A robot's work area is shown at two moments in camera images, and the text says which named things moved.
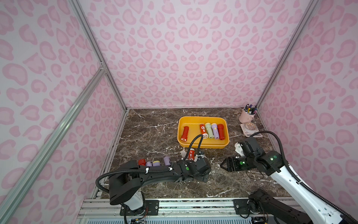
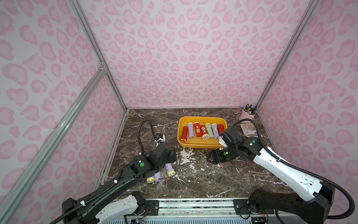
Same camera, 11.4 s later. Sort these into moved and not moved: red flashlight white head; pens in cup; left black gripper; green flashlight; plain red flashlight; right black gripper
Moved: right black gripper; left black gripper
Not moved: green flashlight; plain red flashlight; pens in cup; red flashlight white head
